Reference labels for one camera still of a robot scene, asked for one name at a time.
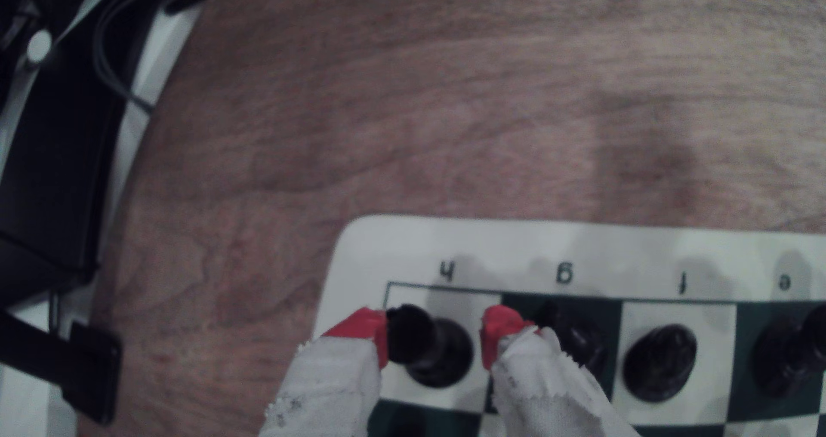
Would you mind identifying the black flat bracket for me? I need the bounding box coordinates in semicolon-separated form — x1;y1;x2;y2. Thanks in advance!
0;308;123;425

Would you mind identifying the white round disc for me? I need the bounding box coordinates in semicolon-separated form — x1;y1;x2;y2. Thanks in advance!
26;29;54;64

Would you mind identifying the green white chess mat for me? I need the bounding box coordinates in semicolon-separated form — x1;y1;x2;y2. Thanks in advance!
311;214;826;437

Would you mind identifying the black bishop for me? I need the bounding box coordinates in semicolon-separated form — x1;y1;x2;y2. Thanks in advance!
623;324;699;404

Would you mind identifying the black king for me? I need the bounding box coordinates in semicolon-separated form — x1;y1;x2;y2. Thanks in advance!
752;305;826;399

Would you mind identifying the thin black cable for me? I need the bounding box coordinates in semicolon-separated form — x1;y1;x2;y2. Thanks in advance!
92;0;159;117

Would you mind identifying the black box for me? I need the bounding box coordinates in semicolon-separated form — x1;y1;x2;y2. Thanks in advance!
0;0;162;309

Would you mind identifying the black knight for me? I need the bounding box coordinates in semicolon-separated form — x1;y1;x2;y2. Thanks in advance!
532;300;609;386

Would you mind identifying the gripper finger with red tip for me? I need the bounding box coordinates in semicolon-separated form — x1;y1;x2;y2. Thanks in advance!
258;307;389;437
481;305;640;437

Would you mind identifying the black rook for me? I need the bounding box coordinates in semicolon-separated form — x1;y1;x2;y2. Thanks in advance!
386;303;475;389

